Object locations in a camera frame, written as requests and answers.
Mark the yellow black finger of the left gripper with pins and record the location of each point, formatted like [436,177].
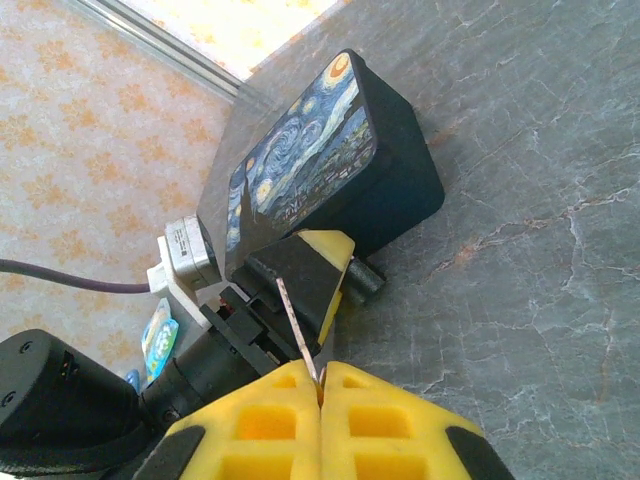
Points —
[305,280]

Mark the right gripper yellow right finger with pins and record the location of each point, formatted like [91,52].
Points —
[380,425]

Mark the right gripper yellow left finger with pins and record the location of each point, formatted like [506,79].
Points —
[260,425]

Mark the thin metal key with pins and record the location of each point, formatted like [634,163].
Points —
[292,320]

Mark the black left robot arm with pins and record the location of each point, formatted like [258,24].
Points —
[60,400]

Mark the blue white patterned card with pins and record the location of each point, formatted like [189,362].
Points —
[160,340]

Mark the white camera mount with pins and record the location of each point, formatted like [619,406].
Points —
[175,295]

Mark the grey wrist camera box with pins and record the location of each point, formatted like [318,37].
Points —
[187,245]

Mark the aluminium rail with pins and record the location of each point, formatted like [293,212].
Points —
[165,45]

